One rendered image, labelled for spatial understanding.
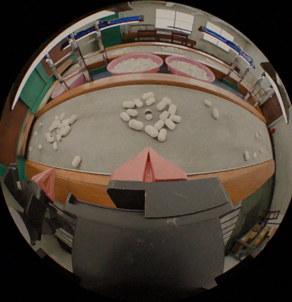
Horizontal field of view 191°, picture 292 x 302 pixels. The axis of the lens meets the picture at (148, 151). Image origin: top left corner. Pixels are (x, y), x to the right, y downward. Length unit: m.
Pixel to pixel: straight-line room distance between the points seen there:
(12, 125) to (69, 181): 0.67
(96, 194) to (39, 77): 0.96
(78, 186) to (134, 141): 0.19
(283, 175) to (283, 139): 1.17
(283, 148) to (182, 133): 4.40
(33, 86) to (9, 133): 0.37
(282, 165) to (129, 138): 4.53
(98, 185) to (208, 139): 0.31
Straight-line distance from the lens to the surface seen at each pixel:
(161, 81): 0.37
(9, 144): 0.82
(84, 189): 0.27
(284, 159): 4.48
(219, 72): 0.83
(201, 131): 0.30
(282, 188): 4.57
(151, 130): 0.24
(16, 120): 0.84
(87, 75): 0.47
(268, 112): 4.84
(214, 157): 0.30
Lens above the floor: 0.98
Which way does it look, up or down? 77 degrees down
